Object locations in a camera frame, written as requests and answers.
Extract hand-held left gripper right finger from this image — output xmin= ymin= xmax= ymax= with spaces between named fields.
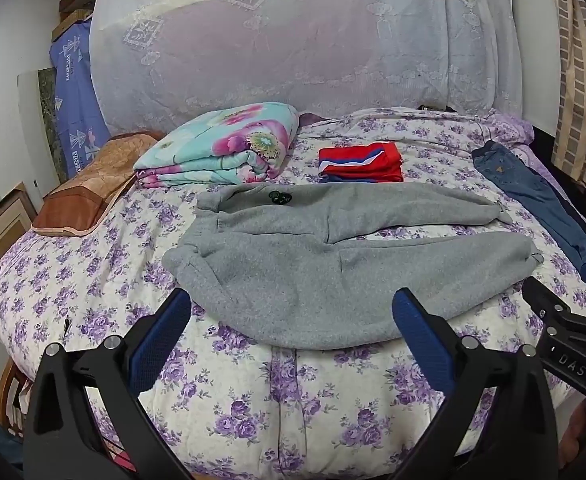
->
xmin=392 ymin=287 xmax=559 ymax=480

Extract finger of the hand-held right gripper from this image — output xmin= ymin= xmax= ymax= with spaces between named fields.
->
xmin=522 ymin=276 xmax=586 ymax=343

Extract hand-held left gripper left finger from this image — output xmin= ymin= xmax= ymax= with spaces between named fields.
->
xmin=25 ymin=290 xmax=194 ymax=480

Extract grey sweatpants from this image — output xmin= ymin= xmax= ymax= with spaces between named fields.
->
xmin=162 ymin=181 xmax=544 ymax=350

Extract purple floral bedspread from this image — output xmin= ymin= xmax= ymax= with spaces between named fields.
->
xmin=0 ymin=107 xmax=586 ymax=480

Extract blue jeans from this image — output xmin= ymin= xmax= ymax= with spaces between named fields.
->
xmin=472 ymin=141 xmax=586 ymax=308

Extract wooden chair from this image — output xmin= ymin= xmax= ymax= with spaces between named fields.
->
xmin=0 ymin=357 xmax=36 ymax=441

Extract brown pillow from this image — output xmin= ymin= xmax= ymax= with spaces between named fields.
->
xmin=32 ymin=131 xmax=165 ymax=237

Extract folded red shorts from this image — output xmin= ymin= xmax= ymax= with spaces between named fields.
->
xmin=318 ymin=142 xmax=405 ymax=184

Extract folded floral quilt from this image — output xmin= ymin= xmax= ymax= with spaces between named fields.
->
xmin=133 ymin=102 xmax=300 ymax=188

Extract blue printed cloth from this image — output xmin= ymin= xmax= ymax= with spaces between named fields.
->
xmin=49 ymin=21 xmax=112 ymax=182

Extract marble patterned board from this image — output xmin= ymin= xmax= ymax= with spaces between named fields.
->
xmin=37 ymin=69 xmax=70 ymax=173

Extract wooden picture frame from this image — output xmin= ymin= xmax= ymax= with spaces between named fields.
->
xmin=0 ymin=182 xmax=38 ymax=288

